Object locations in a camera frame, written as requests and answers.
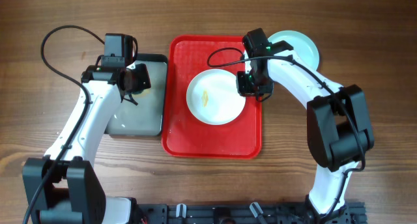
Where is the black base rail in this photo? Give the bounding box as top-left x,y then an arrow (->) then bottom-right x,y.
130,201 -> 367,224

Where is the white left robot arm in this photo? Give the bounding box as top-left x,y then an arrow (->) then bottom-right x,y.
22,34 -> 151,223

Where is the green yellow sponge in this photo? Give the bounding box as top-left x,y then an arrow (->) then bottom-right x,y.
132,89 -> 151,97

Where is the light blue plate front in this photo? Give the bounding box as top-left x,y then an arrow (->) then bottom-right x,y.
268,31 -> 320,70

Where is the red plastic serving tray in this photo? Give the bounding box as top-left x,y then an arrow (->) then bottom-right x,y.
162,35 -> 262,160

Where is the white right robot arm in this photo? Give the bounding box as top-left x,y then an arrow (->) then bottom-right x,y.
237,28 -> 375,223

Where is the white round plate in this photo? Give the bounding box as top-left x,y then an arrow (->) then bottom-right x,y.
186,69 -> 246,126

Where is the grey metal wash tray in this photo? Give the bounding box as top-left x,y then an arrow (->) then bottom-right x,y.
106,53 -> 168,137

